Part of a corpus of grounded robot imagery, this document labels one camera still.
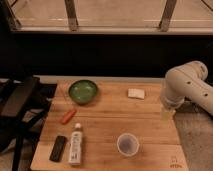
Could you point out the orange carrot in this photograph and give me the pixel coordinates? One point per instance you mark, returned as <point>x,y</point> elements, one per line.
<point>68,116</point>

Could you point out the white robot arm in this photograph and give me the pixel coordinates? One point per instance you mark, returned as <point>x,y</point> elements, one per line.
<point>186,81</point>

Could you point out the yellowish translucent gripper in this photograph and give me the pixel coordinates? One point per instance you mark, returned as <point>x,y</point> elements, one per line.
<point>167,114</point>

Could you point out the white bottle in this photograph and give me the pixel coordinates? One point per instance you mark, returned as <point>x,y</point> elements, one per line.
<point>76,145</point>

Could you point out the black remote control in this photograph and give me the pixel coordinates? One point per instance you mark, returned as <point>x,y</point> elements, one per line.
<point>58,148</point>

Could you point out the metal window frame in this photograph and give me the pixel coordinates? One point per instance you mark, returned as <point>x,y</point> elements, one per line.
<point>140,17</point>

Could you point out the green bowl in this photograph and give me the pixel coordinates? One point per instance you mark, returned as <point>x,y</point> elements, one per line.
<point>83,91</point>

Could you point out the white sponge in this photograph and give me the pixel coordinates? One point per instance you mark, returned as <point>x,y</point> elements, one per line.
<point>136,93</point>

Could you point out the black chair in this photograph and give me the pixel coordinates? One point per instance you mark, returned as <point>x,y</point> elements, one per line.
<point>22,105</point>

